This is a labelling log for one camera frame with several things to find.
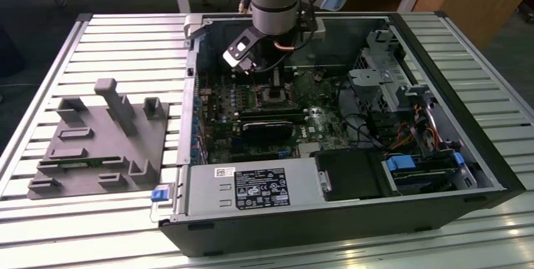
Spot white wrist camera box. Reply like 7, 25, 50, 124
221, 26, 256, 67

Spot black graphics card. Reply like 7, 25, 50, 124
240, 119, 294, 145

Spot green motherboard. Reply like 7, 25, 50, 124
193, 68, 358, 165

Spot black plastic fan shroud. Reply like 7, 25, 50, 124
312, 148, 392, 201

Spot silver chipset heatsink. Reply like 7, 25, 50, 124
298, 143, 320, 157

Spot grey parts rack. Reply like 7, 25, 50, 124
25, 78, 172, 200

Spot black open PC case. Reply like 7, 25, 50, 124
157, 11, 527, 258

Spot metal drive cage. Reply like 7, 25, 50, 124
348, 29, 439, 113

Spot green RAM stick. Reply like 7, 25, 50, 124
57, 159, 105, 168

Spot black RAM stick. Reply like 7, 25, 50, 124
240, 113, 308, 123
238, 108, 305, 117

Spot grey power supply unit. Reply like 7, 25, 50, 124
182, 157, 325, 216

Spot brown wooden cabinet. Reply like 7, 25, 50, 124
412, 0, 534, 49

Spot grey flat cable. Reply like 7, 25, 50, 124
419, 103, 439, 157

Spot yellow and orange wires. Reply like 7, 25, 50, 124
391, 123, 441, 151

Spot black wire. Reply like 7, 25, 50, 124
342, 114, 384, 150

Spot hard disk in blue carrier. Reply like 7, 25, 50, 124
385, 153, 464, 195

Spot CPU socket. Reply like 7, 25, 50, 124
249, 83, 298, 108

